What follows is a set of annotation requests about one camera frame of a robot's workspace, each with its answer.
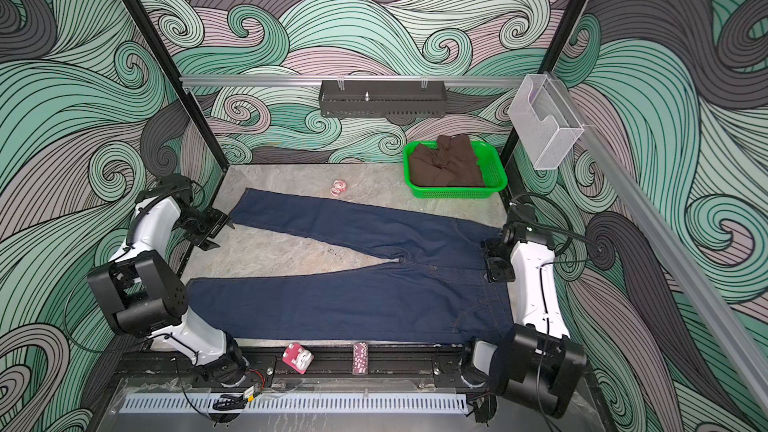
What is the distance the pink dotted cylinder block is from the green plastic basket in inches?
21.1

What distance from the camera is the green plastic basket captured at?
106cm

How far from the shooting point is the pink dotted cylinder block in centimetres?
73
